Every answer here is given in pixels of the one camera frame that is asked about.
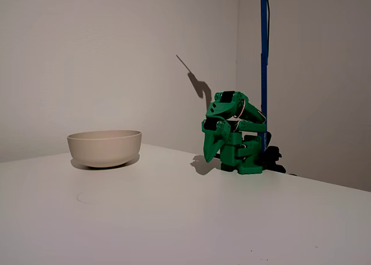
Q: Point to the beige round bowl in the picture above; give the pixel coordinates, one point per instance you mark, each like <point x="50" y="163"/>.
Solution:
<point x="104" y="149"/>

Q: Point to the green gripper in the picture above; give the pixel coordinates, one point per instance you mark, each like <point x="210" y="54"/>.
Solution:
<point x="213" y="141"/>

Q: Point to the vertical camera pole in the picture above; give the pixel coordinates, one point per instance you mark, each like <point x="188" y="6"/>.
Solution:
<point x="263" y="73"/>

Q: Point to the black table clamp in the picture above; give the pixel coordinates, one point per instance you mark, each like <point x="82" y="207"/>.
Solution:
<point x="275" y="157"/>

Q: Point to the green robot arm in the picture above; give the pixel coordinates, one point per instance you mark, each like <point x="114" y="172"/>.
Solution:
<point x="232" y="154"/>

